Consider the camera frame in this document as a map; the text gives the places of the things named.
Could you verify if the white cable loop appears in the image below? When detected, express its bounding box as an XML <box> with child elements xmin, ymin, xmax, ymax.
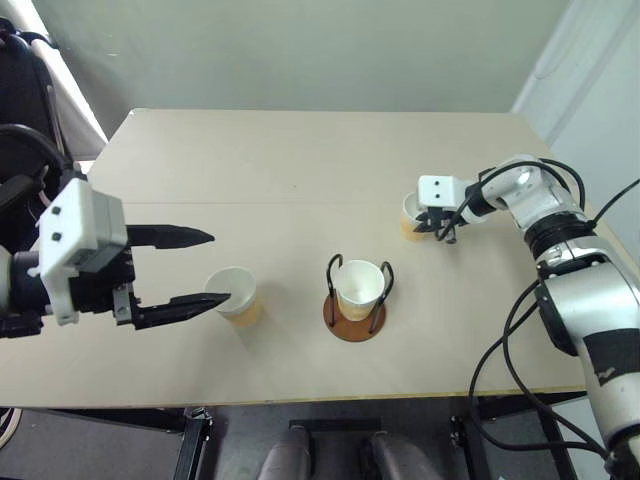
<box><xmin>0</xmin><ymin>406</ymin><xmax>23</xmax><ymax>451</ymax></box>

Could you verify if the white and tan paper cup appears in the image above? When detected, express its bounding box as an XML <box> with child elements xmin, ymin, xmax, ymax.
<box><xmin>203</xmin><ymin>266</ymin><xmax>264</xmax><ymax>329</ymax></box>
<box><xmin>399</xmin><ymin>191</ymin><xmax>437</xmax><ymax>245</ymax></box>
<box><xmin>333</xmin><ymin>259</ymin><xmax>387</xmax><ymax>322</ymax></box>

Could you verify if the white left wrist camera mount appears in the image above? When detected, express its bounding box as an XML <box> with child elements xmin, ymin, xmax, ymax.
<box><xmin>36</xmin><ymin>177</ymin><xmax>127</xmax><ymax>327</ymax></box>

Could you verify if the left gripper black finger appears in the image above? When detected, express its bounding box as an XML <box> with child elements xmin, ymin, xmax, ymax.
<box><xmin>125</xmin><ymin>223</ymin><xmax>217</xmax><ymax>251</ymax></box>
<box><xmin>132</xmin><ymin>291</ymin><xmax>234</xmax><ymax>332</ymax></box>

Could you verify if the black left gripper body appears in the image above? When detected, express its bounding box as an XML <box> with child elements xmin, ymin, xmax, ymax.
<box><xmin>68</xmin><ymin>224</ymin><xmax>142</xmax><ymax>330</ymax></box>

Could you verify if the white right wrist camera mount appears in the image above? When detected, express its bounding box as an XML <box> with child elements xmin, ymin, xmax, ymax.
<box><xmin>416</xmin><ymin>174</ymin><xmax>470</xmax><ymax>212</ymax></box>

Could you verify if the black wire cup holder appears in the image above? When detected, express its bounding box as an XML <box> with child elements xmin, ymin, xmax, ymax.
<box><xmin>323</xmin><ymin>253</ymin><xmax>395</xmax><ymax>344</ymax></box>

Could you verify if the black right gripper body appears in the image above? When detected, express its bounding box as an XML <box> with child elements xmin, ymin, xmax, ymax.
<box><xmin>422</xmin><ymin>204</ymin><xmax>465</xmax><ymax>227</ymax></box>

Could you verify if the black metal table leg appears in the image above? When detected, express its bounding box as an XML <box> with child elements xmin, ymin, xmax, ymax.
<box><xmin>448</xmin><ymin>412</ymin><xmax>494</xmax><ymax>480</ymax></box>
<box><xmin>180</xmin><ymin>406</ymin><xmax>217</xmax><ymax>480</ymax></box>

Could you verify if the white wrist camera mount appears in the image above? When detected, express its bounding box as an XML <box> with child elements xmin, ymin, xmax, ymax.
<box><xmin>36</xmin><ymin>177</ymin><xmax>127</xmax><ymax>327</ymax></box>
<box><xmin>416</xmin><ymin>174</ymin><xmax>470</xmax><ymax>212</ymax></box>

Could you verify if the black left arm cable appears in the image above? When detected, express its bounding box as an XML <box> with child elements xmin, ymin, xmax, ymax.
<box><xmin>0</xmin><ymin>123</ymin><xmax>81</xmax><ymax>181</ymax></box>

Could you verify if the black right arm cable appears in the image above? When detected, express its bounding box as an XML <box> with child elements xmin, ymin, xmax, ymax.
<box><xmin>448</xmin><ymin>156</ymin><xmax>640</xmax><ymax>464</ymax></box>

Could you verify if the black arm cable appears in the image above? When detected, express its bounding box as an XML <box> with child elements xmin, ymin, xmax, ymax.
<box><xmin>448</xmin><ymin>156</ymin><xmax>640</xmax><ymax>464</ymax></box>
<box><xmin>0</xmin><ymin>123</ymin><xmax>81</xmax><ymax>181</ymax></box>

